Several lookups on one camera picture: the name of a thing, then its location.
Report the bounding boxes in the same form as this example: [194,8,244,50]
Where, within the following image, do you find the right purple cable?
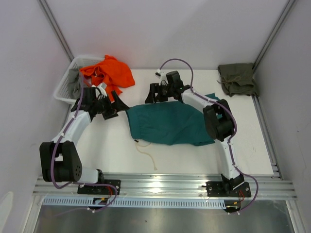
[159,58,259,214]

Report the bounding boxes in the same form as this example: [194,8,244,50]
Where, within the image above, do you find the grey shorts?
[67,68,81,100]

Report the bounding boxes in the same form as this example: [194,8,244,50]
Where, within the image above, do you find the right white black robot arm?
[145,69,244,196]

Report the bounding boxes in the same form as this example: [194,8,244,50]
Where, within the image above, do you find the white plastic basket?
[53,55,104,105]

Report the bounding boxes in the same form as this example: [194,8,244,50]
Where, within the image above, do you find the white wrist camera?
[155,69,164,79]
[97,83,107,97]

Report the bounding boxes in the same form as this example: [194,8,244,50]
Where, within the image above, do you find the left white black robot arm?
[39,86,129,194]

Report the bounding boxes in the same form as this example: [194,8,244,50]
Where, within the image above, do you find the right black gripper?
[144,83,173,104]

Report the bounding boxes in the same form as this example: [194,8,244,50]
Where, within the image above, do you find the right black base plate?
[202,181,251,198]

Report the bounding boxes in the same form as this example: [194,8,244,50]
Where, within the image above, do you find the aluminium table edge rail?
[34,173,296,200]

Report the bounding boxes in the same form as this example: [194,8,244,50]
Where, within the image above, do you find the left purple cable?
[50,75,118,214]

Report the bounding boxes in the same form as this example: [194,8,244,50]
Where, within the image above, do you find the teal green shorts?
[126,101,214,146]

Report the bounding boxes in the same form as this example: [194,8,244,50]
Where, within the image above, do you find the olive green folded shorts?
[218,63,259,97]

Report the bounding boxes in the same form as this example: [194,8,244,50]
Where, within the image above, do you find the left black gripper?
[93,91,129,120]

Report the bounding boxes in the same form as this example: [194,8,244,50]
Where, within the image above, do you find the orange shorts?
[80,55,136,101]

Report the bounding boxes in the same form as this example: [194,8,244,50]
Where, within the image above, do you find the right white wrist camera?
[155,69,164,79]

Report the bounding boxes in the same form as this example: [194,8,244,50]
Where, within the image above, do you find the aluminium corner post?
[253,0,298,73]
[37,0,74,61]

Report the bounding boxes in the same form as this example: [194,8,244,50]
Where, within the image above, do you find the white slotted cable duct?
[43,197,225,209]

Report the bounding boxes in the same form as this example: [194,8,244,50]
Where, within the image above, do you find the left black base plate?
[77,180,121,196]

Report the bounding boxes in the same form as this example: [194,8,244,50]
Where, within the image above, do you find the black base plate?
[202,181,251,198]
[77,180,121,196]

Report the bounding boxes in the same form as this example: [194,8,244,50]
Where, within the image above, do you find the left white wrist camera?
[97,83,107,97]

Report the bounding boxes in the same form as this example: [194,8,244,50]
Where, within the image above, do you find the purple cable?
[159,58,259,214]
[50,75,118,214]

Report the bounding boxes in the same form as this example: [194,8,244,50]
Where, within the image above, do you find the right aluminium corner post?
[253,0,298,73]

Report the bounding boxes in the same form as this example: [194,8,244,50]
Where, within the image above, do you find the left aluminium corner post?
[37,0,74,61]

